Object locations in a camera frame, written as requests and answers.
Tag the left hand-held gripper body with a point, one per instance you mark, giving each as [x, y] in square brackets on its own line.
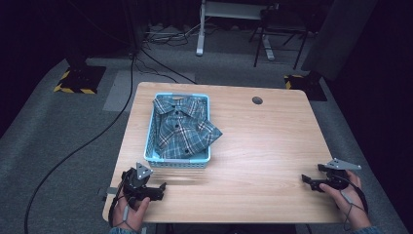
[136, 183]

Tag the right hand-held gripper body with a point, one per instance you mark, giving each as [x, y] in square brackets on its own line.
[337, 178]

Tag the light blue plastic basket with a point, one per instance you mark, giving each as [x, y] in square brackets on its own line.
[152, 156]

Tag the blue plaid shirt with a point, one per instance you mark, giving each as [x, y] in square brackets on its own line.
[181, 130]

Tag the person's right hand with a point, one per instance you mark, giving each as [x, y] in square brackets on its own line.
[350, 201]

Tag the person's left hand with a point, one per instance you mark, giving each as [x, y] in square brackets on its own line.
[136, 213]

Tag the grey table edge clamp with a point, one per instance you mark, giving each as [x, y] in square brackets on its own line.
[110, 190]

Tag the stand base with yellow stripes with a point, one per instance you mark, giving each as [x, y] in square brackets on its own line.
[307, 86]
[81, 81]

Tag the round grey table grommet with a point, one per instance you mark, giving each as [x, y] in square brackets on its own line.
[257, 100]

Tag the grey panel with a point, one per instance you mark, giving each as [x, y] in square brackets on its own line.
[337, 39]

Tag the black chair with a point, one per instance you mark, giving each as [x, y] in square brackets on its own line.
[282, 29]

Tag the white desk frame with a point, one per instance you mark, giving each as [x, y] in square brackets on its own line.
[201, 39]

